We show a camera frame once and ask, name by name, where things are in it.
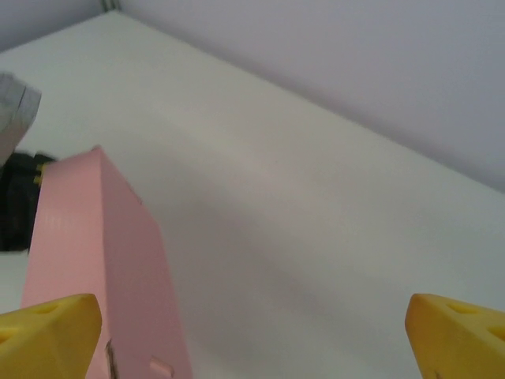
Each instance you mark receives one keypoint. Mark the pink paper box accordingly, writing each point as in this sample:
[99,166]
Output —
[102,256]

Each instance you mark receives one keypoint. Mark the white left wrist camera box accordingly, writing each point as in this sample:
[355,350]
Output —
[13,114]

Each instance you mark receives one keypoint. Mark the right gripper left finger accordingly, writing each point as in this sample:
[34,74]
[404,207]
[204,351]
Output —
[47,339]

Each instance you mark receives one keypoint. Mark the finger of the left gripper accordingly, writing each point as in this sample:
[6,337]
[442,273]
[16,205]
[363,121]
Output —
[17,205]

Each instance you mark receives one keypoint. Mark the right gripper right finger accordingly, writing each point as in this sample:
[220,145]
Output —
[461,343]

